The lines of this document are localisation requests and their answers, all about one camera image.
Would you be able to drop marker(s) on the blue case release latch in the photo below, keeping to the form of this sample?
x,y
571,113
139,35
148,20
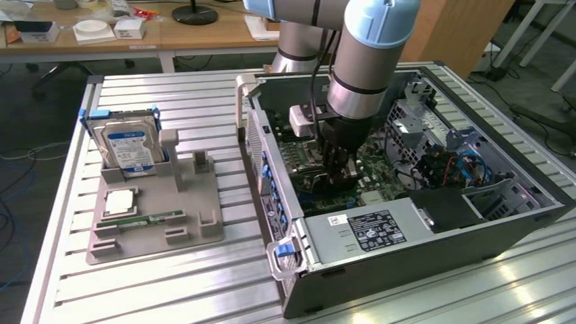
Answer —
x,y
283,251

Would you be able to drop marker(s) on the hard disk with blue label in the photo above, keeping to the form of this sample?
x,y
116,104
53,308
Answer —
x,y
128,145

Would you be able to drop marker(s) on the metal disk bay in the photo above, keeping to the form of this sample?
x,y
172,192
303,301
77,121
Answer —
x,y
517,199

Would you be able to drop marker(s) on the metal disk bay bracket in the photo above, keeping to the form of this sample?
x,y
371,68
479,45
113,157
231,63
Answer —
x,y
411,127

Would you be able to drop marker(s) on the brown cardboard box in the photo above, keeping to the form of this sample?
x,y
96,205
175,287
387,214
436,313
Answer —
x,y
272,25

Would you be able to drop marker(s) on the black plastic air duct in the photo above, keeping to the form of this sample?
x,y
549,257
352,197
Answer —
x,y
445,209

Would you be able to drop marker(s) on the white box with dark lid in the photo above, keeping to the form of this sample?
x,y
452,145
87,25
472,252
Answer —
x,y
36,33

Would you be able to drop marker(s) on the black open PC case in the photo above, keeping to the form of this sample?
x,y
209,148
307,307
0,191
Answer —
x,y
404,270

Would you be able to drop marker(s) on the small white carton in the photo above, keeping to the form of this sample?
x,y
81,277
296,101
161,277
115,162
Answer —
x,y
129,29

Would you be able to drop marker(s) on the perforated metal drive cage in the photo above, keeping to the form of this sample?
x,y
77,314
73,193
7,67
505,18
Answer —
x,y
411,111

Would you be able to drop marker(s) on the red packet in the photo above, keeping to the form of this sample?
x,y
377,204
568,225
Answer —
x,y
145,14

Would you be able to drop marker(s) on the green RAM stick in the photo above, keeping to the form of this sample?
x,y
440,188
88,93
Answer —
x,y
139,219

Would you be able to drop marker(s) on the white table frame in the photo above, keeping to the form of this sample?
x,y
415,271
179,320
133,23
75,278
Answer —
x,y
535,33

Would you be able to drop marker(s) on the white booklet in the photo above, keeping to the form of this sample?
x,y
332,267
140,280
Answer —
x,y
259,28

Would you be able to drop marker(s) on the grey power supply unit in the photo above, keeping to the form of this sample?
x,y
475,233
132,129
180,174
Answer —
x,y
328,243

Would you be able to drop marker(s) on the wooden desk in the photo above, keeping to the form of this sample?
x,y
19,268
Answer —
x,y
216,37
67,49

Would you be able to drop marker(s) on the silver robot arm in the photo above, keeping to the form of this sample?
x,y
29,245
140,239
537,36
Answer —
x,y
373,50

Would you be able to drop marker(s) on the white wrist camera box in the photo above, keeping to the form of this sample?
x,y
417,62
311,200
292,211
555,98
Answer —
x,y
301,123

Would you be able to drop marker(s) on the blue disk caddy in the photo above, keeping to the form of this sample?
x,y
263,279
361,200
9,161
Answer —
x,y
96,114

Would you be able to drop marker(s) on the silver chipset heatsink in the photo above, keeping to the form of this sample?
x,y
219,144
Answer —
x,y
373,198

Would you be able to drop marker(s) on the green motherboard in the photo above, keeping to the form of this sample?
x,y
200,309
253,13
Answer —
x,y
383,162

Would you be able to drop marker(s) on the white round plastic part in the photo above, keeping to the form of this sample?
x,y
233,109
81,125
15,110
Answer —
x,y
93,33

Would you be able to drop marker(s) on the grey parts rack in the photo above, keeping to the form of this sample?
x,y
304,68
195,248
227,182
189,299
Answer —
x,y
197,189

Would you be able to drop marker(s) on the wooden cabinet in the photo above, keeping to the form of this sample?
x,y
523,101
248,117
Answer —
x,y
449,27

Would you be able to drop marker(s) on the silver CPU chip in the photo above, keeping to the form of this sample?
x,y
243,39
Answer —
x,y
119,202

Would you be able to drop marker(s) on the black round lamp base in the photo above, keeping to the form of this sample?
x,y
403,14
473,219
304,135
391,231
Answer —
x,y
195,15

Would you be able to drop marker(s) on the grey cup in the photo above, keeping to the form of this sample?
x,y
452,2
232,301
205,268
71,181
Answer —
x,y
65,4

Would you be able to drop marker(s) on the black power adapter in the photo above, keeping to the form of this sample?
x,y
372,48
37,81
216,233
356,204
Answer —
x,y
497,75

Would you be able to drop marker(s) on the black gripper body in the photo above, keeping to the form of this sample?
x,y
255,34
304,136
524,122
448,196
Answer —
x,y
347,135

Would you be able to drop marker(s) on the white device with red button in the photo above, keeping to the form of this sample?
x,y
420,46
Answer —
x,y
488,57

